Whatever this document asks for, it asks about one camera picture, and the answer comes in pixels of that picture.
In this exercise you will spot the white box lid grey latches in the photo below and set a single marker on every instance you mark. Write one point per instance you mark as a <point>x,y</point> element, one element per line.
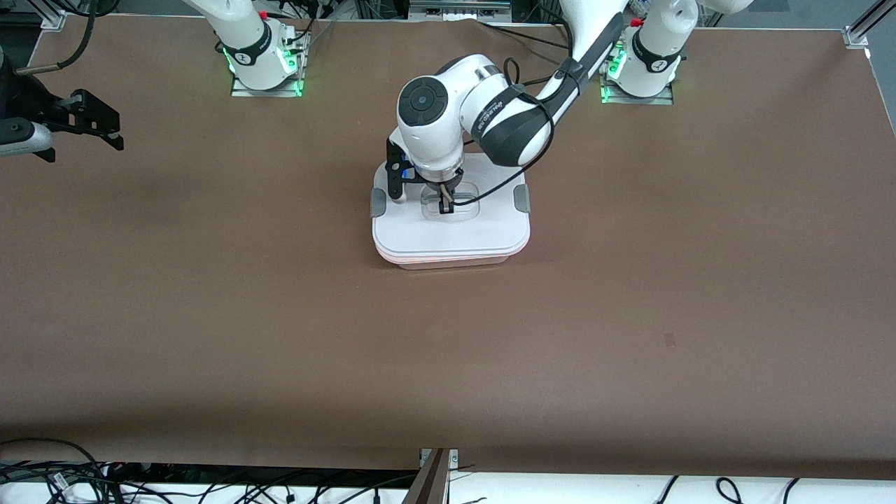
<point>490,231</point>

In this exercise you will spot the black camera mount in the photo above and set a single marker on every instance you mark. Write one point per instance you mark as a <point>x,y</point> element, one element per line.
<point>396,175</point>
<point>45,152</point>

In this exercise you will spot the aluminium frame rail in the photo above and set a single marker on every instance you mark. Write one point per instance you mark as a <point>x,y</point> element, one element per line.
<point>458,8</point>

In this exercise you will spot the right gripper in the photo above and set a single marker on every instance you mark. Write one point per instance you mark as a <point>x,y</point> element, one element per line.
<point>29,100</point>

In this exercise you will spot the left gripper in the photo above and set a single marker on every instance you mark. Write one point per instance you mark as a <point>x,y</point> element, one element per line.
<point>444,192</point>

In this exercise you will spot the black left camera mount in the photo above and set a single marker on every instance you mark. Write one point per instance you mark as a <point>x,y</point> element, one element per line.
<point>396,175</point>

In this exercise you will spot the pink translucent plastic box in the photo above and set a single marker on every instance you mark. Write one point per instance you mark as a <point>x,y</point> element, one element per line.
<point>455,264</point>

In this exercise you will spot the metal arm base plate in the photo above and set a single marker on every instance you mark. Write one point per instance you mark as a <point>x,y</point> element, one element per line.
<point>633,100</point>
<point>241,91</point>

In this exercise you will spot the aluminium frame post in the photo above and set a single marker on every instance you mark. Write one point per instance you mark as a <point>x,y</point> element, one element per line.
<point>430,483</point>

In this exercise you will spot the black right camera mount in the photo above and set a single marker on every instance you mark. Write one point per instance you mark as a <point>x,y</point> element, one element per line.
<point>45,152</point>

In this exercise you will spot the metal table corner bracket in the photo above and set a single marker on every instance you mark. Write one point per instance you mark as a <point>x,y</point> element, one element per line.
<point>855,36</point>
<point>54,24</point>

